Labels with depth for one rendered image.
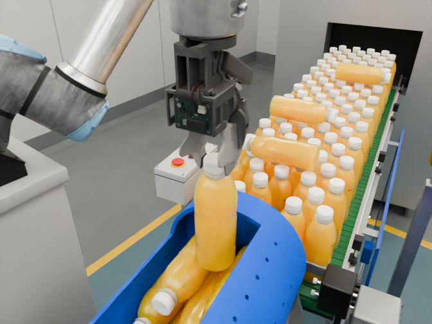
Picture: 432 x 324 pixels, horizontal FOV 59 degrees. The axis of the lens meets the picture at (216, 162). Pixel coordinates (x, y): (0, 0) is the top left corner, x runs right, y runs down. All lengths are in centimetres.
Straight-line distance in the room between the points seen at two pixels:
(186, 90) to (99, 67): 63
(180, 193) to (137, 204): 172
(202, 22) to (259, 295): 41
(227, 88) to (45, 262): 92
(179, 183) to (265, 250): 45
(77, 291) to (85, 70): 74
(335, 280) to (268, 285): 30
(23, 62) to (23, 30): 229
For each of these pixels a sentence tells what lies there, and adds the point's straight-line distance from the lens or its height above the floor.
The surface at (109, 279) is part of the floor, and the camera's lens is 229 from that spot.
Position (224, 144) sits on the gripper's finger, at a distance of 53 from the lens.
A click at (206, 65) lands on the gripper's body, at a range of 46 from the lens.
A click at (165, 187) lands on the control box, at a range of 109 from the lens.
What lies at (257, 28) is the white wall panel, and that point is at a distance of 568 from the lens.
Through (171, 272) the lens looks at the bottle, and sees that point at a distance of 72.
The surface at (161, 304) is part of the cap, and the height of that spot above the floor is 112.
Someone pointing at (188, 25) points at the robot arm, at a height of 158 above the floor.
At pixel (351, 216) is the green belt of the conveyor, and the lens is 128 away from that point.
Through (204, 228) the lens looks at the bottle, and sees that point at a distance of 63.
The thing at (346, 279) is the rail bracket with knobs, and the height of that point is 100.
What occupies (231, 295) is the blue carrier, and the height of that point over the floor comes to 121.
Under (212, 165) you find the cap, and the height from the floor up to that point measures 137.
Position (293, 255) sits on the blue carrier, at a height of 116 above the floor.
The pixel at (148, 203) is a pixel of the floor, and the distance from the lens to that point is 276.
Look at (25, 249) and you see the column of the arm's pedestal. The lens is 121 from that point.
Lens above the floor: 167
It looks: 32 degrees down
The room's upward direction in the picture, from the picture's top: straight up
